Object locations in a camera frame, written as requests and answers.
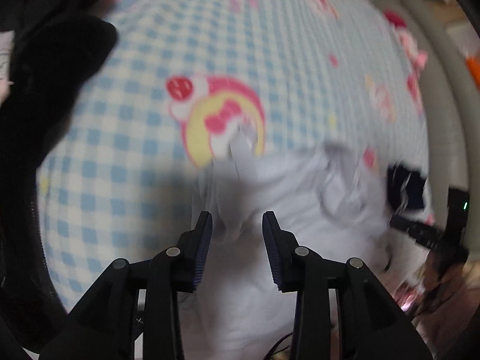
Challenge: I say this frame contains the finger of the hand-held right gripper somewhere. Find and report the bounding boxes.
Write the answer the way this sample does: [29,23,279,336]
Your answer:
[389,215,446,250]

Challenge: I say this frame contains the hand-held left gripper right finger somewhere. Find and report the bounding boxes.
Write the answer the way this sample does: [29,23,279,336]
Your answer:
[262,211,433,360]

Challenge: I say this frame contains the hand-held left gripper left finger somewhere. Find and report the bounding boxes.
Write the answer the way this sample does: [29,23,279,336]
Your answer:
[39,211,214,360]

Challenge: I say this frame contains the white shirt with navy trim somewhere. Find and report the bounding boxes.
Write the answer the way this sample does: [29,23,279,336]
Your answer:
[180,131,430,360]

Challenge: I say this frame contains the pile of black clothes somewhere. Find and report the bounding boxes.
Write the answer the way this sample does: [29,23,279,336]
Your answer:
[0,0,119,346]

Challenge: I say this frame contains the navy garment with white stripes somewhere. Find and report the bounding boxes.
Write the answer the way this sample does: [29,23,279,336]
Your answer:
[386,163,427,211]

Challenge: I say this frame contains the grey padded bed headboard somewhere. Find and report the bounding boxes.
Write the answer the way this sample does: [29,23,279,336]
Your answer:
[369,0,480,211]

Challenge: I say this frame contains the orange carrot plush toy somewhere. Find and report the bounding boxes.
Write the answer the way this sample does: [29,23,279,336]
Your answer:
[465,54,480,83]

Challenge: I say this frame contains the blue checked printed blanket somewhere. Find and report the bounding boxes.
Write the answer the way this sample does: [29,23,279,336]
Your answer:
[37,0,432,308]

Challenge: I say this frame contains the pink plush toy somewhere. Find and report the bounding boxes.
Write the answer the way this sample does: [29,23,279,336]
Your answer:
[382,9,428,80]

